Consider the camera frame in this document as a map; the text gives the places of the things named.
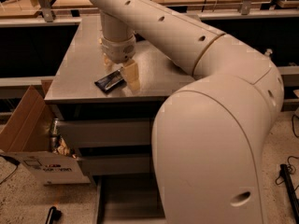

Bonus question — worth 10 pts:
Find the brown chip bag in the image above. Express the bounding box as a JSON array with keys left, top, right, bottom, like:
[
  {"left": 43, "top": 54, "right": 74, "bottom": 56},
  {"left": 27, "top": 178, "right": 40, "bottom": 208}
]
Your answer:
[{"left": 98, "top": 38, "right": 106, "bottom": 58}]

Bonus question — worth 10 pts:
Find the top grey drawer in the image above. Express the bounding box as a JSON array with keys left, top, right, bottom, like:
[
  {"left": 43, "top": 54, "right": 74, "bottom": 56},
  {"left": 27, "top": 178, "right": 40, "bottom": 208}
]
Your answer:
[{"left": 58, "top": 119, "right": 151, "bottom": 147}]

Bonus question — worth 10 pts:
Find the black power strip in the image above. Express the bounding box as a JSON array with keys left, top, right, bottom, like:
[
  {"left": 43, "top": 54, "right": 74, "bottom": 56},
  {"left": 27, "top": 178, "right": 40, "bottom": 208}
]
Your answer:
[{"left": 280, "top": 164, "right": 299, "bottom": 224}]

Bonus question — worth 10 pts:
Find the cardboard box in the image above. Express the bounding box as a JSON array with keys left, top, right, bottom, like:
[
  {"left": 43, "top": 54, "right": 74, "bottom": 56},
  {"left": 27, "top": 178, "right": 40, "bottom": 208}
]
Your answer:
[{"left": 0, "top": 86, "right": 90, "bottom": 185}]

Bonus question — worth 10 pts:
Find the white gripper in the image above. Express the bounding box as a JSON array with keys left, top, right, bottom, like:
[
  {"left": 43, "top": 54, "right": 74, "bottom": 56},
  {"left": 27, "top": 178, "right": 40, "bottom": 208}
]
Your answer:
[{"left": 101, "top": 35, "right": 140, "bottom": 91}]

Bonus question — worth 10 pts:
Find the grey drawer cabinet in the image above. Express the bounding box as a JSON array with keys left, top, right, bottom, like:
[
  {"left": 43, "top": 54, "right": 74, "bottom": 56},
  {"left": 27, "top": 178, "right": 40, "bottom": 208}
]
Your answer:
[{"left": 44, "top": 13, "right": 200, "bottom": 224}]

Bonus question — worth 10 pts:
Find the black tool on floor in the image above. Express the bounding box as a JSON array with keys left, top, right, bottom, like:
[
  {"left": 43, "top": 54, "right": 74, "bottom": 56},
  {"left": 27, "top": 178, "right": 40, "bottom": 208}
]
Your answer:
[{"left": 45, "top": 206, "right": 62, "bottom": 224}]

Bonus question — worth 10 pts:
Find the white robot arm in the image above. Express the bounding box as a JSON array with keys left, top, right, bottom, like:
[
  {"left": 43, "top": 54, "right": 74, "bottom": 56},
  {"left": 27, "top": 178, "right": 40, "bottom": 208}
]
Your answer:
[{"left": 90, "top": 0, "right": 284, "bottom": 224}]

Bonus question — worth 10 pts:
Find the open bottom grey drawer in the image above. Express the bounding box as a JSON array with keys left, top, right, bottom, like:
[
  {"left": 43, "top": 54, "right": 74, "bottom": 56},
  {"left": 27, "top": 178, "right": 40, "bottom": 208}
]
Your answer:
[{"left": 93, "top": 174, "right": 166, "bottom": 224}]

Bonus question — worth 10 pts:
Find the black cable on floor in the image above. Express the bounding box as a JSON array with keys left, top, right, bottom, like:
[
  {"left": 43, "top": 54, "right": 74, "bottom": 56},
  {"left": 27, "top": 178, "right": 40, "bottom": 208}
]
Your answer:
[{"left": 0, "top": 154, "right": 21, "bottom": 186}]

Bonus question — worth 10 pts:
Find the metal can in box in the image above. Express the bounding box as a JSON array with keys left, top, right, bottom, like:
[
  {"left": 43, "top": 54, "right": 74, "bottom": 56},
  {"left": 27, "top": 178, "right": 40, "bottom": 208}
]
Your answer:
[{"left": 50, "top": 119, "right": 59, "bottom": 151}]

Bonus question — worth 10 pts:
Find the middle grey drawer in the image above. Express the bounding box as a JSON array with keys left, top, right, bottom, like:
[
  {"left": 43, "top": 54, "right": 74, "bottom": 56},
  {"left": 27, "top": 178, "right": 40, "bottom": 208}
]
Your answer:
[{"left": 78, "top": 154, "right": 152, "bottom": 175}]

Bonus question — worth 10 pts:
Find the clear sanitizer bottle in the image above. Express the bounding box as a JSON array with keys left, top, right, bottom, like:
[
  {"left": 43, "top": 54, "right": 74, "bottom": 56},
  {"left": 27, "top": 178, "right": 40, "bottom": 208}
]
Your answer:
[{"left": 264, "top": 49, "right": 273, "bottom": 57}]

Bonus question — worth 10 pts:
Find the dark blue rxbar wrapper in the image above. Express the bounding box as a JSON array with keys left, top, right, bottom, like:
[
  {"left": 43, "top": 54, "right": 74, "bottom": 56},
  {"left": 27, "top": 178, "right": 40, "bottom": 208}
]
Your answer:
[{"left": 94, "top": 69, "right": 124, "bottom": 93}]

